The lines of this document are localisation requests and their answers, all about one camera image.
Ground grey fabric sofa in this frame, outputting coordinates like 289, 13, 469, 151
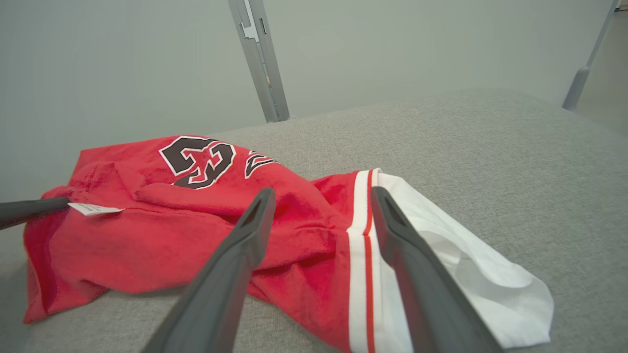
0, 88, 628, 353

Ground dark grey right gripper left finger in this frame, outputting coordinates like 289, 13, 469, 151
142, 188, 276, 353

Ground grey metal partition post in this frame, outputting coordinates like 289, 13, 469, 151
227, 0, 290, 123

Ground red jersey with number 23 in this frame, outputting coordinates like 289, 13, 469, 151
22, 135, 555, 353

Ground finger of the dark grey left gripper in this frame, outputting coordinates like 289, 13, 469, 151
0, 198, 70, 231

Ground grey metal post rounded foot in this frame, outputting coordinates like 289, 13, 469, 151
562, 0, 621, 111

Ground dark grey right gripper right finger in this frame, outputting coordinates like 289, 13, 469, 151
370, 186, 506, 353

